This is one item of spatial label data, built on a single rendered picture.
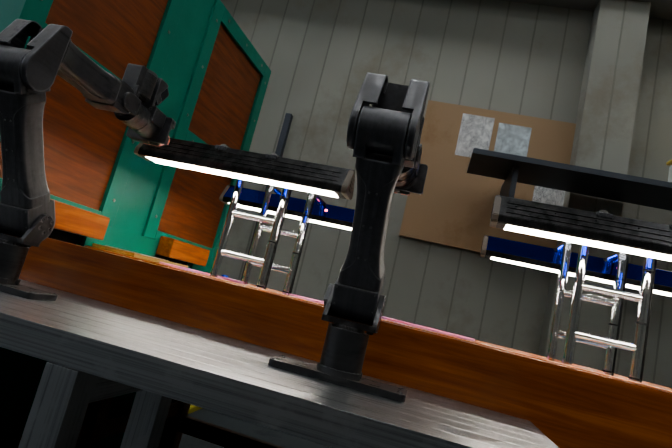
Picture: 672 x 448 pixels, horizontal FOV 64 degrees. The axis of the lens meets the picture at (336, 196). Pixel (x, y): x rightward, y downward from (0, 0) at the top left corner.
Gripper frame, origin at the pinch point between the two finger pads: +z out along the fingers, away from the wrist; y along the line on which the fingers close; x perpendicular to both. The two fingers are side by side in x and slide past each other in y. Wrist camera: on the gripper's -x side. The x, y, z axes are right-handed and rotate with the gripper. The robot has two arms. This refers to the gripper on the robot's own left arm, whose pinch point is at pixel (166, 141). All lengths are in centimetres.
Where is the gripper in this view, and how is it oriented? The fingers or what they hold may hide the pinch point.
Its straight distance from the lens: 141.1
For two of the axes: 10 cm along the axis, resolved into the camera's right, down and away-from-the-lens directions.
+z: 1.4, 2.6, 9.5
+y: -9.6, -2.0, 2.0
